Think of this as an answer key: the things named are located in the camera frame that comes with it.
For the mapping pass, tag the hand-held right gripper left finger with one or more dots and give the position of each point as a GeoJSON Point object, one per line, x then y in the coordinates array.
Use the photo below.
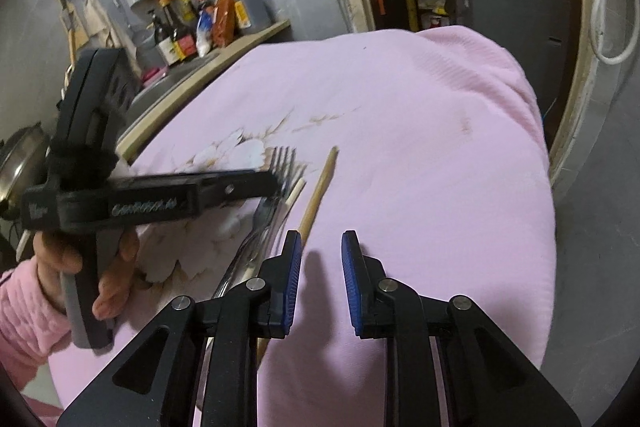
{"type": "Point", "coordinates": [294, 287]}

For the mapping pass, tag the blue white packet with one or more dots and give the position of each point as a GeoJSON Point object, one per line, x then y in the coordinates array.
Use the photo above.
{"type": "Point", "coordinates": [205, 34]}

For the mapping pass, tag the grey cabinet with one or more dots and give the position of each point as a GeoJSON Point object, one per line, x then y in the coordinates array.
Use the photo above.
{"type": "Point", "coordinates": [515, 17]}

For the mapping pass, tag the person's left forearm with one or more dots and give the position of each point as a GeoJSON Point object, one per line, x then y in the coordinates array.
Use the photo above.
{"type": "Point", "coordinates": [27, 327]}

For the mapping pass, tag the beige kitchen counter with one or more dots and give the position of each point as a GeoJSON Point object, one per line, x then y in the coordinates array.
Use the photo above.
{"type": "Point", "coordinates": [240, 38]}

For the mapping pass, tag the dark sauce bottle red label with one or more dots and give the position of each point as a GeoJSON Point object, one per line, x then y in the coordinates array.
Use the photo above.
{"type": "Point", "coordinates": [202, 2]}

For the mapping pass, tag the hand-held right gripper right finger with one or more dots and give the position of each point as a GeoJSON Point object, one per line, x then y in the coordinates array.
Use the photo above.
{"type": "Point", "coordinates": [350, 287]}

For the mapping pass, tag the brown snack bag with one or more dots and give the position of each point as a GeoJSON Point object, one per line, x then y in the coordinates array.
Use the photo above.
{"type": "Point", "coordinates": [225, 17]}

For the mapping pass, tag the metal wok with lid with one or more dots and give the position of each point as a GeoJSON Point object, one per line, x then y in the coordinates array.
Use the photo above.
{"type": "Point", "coordinates": [25, 157]}

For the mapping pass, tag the pink blanket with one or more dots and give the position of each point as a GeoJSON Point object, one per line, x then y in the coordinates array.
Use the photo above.
{"type": "Point", "coordinates": [425, 182]}

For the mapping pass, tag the metal fork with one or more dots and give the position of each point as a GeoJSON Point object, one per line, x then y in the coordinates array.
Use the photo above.
{"type": "Point", "coordinates": [255, 237]}

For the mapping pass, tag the dark sauce bottle yellow label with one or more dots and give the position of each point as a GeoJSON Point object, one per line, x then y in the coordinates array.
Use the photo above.
{"type": "Point", "coordinates": [182, 42]}

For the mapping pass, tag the person's left hand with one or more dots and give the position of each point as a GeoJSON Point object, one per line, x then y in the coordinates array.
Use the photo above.
{"type": "Point", "coordinates": [122, 267]}

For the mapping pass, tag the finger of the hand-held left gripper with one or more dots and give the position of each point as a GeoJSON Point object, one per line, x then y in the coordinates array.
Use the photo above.
{"type": "Point", "coordinates": [240, 188]}

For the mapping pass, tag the beige hanging towel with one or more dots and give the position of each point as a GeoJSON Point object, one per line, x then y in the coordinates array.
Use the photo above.
{"type": "Point", "coordinates": [100, 19]}

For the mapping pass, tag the dark sauce bottle yellow cap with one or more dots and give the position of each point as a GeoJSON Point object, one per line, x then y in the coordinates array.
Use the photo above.
{"type": "Point", "coordinates": [188, 9]}

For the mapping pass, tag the steel sink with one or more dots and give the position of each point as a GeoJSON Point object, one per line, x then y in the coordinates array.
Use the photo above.
{"type": "Point", "coordinates": [167, 82]}

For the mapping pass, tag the wooden chopstick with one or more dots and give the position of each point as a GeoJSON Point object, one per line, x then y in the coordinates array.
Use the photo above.
{"type": "Point", "coordinates": [296, 193]}
{"type": "Point", "coordinates": [317, 197]}

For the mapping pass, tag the dark bottle with white label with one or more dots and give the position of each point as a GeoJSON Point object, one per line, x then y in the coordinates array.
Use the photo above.
{"type": "Point", "coordinates": [162, 44]}

